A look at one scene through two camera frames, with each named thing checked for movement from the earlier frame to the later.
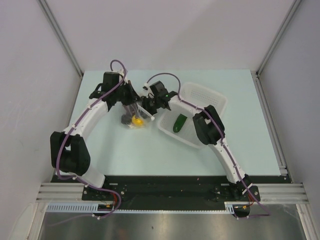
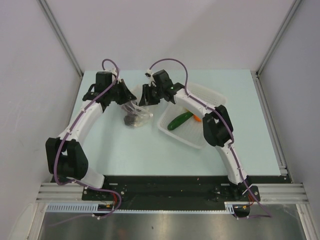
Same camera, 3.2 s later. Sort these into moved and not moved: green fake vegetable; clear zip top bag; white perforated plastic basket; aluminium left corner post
Moved: green fake vegetable
Not moved: aluminium left corner post; white perforated plastic basket; clear zip top bag
